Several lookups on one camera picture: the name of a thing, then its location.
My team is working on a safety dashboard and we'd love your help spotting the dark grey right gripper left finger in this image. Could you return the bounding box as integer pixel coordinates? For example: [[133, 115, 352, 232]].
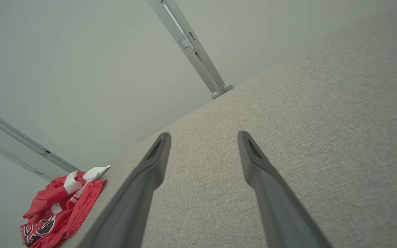
[[76, 132, 171, 248]]

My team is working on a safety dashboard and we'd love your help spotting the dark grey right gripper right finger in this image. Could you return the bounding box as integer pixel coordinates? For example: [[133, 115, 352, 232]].
[[237, 131, 333, 248]]

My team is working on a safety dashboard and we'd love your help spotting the red Bulls 23 jersey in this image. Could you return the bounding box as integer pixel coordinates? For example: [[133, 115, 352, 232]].
[[20, 165, 112, 248]]

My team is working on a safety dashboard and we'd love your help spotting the thin grey aluminium rail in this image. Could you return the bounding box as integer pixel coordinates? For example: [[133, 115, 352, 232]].
[[0, 134, 53, 182]]

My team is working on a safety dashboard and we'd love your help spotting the wide grey aluminium rail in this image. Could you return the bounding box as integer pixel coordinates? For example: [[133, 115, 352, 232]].
[[0, 103, 82, 174]]

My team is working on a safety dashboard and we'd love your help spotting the grey aluminium rail with ball feet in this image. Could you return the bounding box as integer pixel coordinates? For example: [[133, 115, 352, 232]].
[[146, 0, 234, 100]]

